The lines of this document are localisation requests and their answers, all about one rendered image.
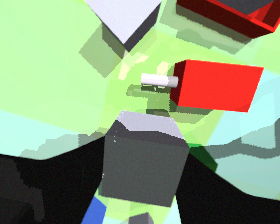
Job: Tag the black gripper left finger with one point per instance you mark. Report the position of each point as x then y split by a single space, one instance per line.
59 189

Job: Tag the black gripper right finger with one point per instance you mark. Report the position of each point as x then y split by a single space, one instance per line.
203 197

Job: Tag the green gauge with short grey pin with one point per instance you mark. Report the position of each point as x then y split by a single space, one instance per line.
199 152

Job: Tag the red tray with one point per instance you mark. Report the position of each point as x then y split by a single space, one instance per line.
259 23

